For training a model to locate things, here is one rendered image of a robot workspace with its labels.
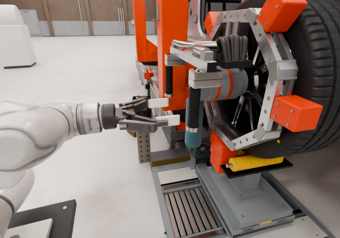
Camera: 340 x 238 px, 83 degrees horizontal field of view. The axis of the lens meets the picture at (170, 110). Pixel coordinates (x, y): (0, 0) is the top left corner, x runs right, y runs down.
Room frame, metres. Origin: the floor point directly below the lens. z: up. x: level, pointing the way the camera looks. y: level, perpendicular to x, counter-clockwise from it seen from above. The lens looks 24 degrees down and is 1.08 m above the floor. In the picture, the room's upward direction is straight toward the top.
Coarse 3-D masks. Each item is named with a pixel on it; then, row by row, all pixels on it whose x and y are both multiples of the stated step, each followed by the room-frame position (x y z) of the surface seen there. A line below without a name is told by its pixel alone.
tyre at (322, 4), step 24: (264, 0) 0.76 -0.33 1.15; (312, 0) 0.67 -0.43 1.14; (336, 0) 0.70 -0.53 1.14; (312, 24) 0.58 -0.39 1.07; (336, 24) 0.59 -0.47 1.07; (312, 48) 0.54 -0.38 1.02; (336, 48) 0.54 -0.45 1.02; (312, 72) 0.52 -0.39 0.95; (336, 72) 0.51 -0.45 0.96; (312, 96) 0.50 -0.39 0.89; (336, 96) 0.50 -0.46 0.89; (336, 120) 0.51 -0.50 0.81; (264, 144) 0.62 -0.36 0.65; (288, 144) 0.52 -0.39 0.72; (312, 144) 0.53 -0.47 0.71
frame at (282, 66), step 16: (224, 16) 0.85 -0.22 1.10; (240, 16) 0.74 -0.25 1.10; (256, 16) 0.65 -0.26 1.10; (224, 32) 0.92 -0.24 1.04; (256, 32) 0.64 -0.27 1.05; (272, 32) 0.63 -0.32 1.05; (272, 48) 0.57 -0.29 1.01; (288, 48) 0.58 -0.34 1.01; (272, 64) 0.55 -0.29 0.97; (288, 64) 0.54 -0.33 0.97; (272, 80) 0.53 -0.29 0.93; (288, 80) 0.53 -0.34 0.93; (272, 96) 0.52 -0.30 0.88; (208, 112) 0.91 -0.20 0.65; (224, 128) 0.82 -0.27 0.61; (272, 128) 0.53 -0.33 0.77; (240, 144) 0.62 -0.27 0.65; (256, 144) 0.61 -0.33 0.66
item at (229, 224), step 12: (204, 168) 1.05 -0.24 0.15; (204, 180) 0.92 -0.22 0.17; (216, 192) 0.85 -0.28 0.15; (216, 204) 0.76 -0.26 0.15; (228, 216) 0.69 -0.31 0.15; (288, 216) 0.67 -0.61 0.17; (228, 228) 0.63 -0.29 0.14; (240, 228) 0.62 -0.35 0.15; (252, 228) 0.62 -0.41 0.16; (264, 228) 0.64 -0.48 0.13; (276, 228) 0.66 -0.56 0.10
